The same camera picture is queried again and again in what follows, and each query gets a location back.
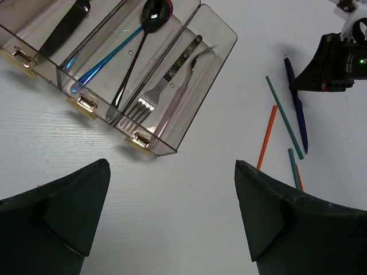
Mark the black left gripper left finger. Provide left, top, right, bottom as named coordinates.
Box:
left=1, top=159, right=111, bottom=274

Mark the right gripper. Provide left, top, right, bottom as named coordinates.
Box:
left=289, top=33, right=366, bottom=92

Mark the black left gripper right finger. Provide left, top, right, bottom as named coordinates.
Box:
left=235, top=160, right=366, bottom=274

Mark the blue iridescent knife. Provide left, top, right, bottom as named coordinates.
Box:
left=284, top=57, right=309, bottom=154

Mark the teal chopstick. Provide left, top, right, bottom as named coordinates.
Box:
left=266, top=76, right=304, bottom=160
left=288, top=148, right=300, bottom=190

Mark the pink handled fork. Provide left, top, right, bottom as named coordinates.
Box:
left=154, top=45, right=217, bottom=139

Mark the rainbow iridescent spoon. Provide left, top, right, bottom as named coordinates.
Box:
left=77, top=0, right=174, bottom=86

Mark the black spoon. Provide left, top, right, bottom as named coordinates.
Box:
left=111, top=0, right=171, bottom=108

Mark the black iridescent knife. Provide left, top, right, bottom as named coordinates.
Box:
left=38, top=0, right=91, bottom=58

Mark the orange chopstick lower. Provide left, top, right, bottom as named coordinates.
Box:
left=296, top=164, right=304, bottom=192

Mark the orange chopstick near spoons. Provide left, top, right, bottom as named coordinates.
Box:
left=256, top=105, right=278, bottom=170

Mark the clear acrylic utensil organizer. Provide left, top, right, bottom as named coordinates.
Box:
left=1, top=1, right=237, bottom=156

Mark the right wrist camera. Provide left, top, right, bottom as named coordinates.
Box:
left=332, top=0, right=366, bottom=46

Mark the silver fork dark handle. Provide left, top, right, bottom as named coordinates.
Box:
left=127, top=34, right=202, bottom=122

